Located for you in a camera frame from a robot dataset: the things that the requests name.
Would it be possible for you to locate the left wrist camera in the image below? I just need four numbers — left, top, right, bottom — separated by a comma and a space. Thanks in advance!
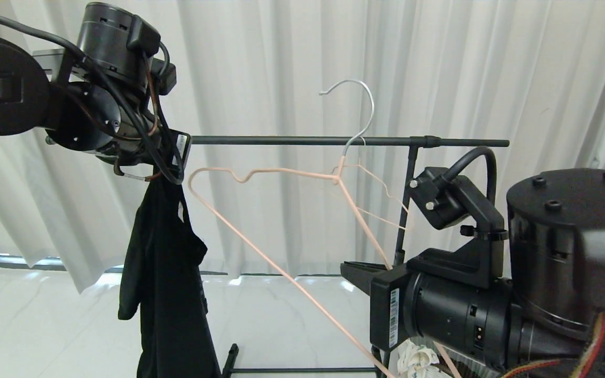
157, 42, 177, 95

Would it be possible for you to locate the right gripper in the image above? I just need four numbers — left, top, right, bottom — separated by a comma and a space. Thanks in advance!
340, 261, 572, 371

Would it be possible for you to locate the black cable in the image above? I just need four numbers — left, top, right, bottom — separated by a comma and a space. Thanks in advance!
0, 10, 185, 185
442, 146, 497, 205

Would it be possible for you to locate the white curtain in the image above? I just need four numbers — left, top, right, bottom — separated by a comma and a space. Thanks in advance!
0, 0, 605, 293

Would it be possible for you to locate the black garment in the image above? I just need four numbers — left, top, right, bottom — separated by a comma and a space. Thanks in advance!
118, 168, 223, 378

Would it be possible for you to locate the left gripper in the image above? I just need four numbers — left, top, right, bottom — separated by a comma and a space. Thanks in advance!
45, 83, 192, 172

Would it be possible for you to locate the cream printed garment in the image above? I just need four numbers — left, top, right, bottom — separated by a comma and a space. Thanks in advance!
397, 339, 441, 378

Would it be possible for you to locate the black clothes rack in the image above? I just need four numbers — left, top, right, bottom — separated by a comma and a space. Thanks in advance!
191, 135, 510, 378

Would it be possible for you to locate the pink clothes hanger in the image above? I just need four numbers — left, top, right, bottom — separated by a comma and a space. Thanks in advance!
331, 138, 411, 232
187, 80, 463, 378

